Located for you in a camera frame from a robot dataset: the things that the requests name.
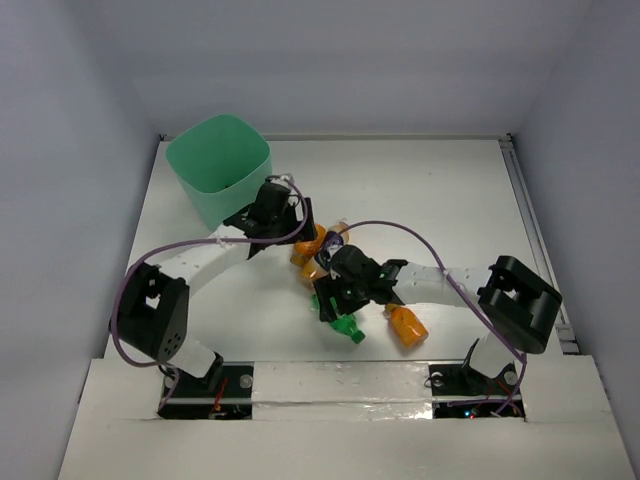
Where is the small orange juice bottle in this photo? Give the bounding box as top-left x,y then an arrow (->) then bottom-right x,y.
385,304 -> 429,348

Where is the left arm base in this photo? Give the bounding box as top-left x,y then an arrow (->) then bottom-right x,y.
158,362 -> 254,420

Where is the short orange bottle yellow cap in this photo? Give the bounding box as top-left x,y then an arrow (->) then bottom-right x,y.
290,223 -> 326,267

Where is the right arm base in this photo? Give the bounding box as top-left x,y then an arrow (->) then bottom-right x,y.
424,363 -> 525,420

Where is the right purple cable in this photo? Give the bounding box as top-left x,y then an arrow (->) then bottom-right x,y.
329,219 -> 529,419

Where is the green plastic bin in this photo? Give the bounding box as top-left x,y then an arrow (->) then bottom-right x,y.
166,114 -> 272,231

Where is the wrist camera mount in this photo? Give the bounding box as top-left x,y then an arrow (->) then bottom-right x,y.
324,243 -> 344,278
266,173 -> 295,188

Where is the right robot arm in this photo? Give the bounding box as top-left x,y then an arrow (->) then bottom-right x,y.
313,245 -> 563,392

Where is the blue label yellow bottle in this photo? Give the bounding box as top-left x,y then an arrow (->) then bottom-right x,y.
300,220 -> 349,287

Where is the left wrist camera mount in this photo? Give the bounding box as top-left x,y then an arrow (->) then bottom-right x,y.
266,173 -> 295,188

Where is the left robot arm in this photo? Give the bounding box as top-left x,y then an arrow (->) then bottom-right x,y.
109,176 -> 317,395

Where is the green plastic bottle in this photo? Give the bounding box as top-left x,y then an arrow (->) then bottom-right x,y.
311,294 -> 366,344

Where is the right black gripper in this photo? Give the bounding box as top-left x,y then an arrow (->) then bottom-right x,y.
313,271 -> 370,323

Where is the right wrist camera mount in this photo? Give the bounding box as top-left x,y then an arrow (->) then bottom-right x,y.
324,243 -> 344,278

